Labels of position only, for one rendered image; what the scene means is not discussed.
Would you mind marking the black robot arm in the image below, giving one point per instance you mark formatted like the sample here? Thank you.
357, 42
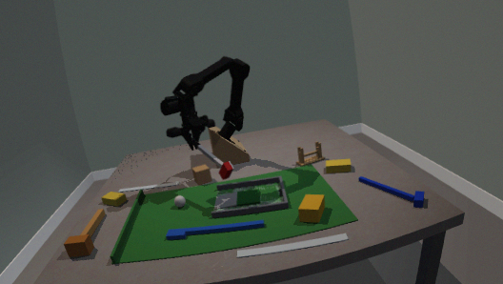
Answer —
192, 84

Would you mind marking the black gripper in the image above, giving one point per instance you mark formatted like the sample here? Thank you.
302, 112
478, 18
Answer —
175, 131

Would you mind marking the green flat mat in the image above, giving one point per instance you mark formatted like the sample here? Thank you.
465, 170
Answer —
157, 213

